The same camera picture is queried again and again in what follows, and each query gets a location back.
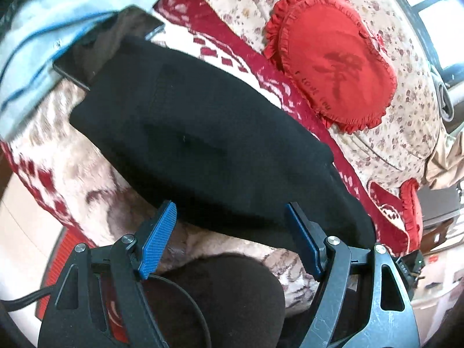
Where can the dark brown cloth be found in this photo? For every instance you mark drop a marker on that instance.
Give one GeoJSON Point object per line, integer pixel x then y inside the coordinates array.
{"type": "Point", "coordinates": [116, 32]}

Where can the beige curtain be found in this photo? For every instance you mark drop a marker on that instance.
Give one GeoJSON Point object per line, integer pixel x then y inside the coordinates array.
{"type": "Point", "coordinates": [446, 159]}

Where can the light blue fleece garment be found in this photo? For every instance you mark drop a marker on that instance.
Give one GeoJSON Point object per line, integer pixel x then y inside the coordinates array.
{"type": "Point", "coordinates": [43, 32]}

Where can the red and white plush blanket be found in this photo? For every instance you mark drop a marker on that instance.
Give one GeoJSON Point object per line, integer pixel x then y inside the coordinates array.
{"type": "Point", "coordinates": [90, 174]}

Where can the black pants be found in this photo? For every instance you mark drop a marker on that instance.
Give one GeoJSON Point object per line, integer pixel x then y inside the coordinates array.
{"type": "Point", "coordinates": [199, 134]}

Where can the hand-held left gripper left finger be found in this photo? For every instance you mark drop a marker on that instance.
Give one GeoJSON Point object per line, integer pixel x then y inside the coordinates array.
{"type": "Point", "coordinates": [157, 239]}

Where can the small red ruffled cushion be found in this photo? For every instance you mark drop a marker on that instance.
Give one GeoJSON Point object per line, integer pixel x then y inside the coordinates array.
{"type": "Point", "coordinates": [409, 206]}

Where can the dark smartphone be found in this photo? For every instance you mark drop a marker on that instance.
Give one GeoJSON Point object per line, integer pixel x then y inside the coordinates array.
{"type": "Point", "coordinates": [69, 69]}

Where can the grey cloth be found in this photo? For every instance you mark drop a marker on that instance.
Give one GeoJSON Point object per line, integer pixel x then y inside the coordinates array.
{"type": "Point", "coordinates": [445, 98]}

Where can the red ribbed mat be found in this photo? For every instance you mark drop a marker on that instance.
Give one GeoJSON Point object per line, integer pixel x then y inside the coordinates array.
{"type": "Point", "coordinates": [69, 239]}

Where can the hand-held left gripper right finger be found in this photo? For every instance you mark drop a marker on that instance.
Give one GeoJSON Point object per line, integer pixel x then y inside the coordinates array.
{"type": "Point", "coordinates": [302, 239]}

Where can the red heart-shaped ruffled pillow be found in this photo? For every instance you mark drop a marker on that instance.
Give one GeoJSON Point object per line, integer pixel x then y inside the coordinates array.
{"type": "Point", "coordinates": [326, 50]}

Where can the dark window frame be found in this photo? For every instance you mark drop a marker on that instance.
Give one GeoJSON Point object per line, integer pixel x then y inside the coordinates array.
{"type": "Point", "coordinates": [431, 7]}

